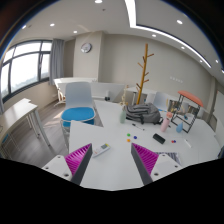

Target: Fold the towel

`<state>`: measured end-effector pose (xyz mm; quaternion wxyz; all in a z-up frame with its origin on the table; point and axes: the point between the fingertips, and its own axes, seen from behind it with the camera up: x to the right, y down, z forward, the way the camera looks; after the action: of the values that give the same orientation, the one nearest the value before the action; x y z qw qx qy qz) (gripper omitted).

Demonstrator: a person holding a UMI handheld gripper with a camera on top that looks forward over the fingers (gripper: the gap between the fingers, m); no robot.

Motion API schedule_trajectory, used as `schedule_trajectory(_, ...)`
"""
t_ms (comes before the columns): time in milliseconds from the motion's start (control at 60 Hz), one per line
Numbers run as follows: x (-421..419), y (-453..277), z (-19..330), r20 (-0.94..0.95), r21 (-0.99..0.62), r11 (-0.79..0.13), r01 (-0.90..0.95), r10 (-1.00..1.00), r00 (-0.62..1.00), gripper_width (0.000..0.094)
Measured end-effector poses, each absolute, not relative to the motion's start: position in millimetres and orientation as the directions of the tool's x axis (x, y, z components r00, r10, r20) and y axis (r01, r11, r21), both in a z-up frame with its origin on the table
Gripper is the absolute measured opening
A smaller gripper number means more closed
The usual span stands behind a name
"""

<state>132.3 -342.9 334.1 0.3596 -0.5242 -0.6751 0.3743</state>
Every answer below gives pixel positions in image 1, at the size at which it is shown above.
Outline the white remote control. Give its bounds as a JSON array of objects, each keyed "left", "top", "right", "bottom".
[{"left": 93, "top": 144, "right": 110, "bottom": 157}]

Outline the striped grey towel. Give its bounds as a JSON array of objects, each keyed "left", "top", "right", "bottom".
[{"left": 156, "top": 152, "right": 181, "bottom": 165}]

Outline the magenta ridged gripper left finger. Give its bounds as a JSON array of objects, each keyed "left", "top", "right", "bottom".
[{"left": 42, "top": 144, "right": 92, "bottom": 185}]

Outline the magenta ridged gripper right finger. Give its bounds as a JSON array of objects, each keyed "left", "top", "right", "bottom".
[{"left": 131, "top": 143, "right": 182, "bottom": 185}]

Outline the grey backpack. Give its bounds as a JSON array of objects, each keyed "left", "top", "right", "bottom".
[{"left": 125, "top": 103, "right": 163, "bottom": 125}]

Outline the blue cup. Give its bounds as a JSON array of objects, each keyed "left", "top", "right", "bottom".
[{"left": 176, "top": 122, "right": 183, "bottom": 133}]

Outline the round wall clock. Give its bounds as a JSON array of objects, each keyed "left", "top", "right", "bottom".
[{"left": 81, "top": 43, "right": 92, "bottom": 53}]

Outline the white chair blue cushion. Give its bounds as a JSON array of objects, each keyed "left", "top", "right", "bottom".
[{"left": 60, "top": 82, "right": 96, "bottom": 146}]

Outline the wooden coat stand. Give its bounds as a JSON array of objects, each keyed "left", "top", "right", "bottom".
[{"left": 136, "top": 43, "right": 154, "bottom": 105}]

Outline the pink water bottle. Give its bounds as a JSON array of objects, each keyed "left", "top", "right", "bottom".
[{"left": 160, "top": 112, "right": 173, "bottom": 132}]

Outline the black rectangular case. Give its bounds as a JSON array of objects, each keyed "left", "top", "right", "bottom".
[{"left": 153, "top": 133, "right": 166, "bottom": 144}]

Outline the green water bottle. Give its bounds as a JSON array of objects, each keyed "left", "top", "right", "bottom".
[{"left": 120, "top": 106, "right": 126, "bottom": 124}]

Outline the black rack orange top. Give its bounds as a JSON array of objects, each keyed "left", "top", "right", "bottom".
[{"left": 171, "top": 90, "right": 203, "bottom": 133}]

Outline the grey curtain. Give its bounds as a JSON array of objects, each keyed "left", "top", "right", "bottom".
[{"left": 49, "top": 39, "right": 64, "bottom": 85}]

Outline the white side desk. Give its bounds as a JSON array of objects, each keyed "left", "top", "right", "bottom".
[{"left": 0, "top": 98, "right": 50, "bottom": 158}]

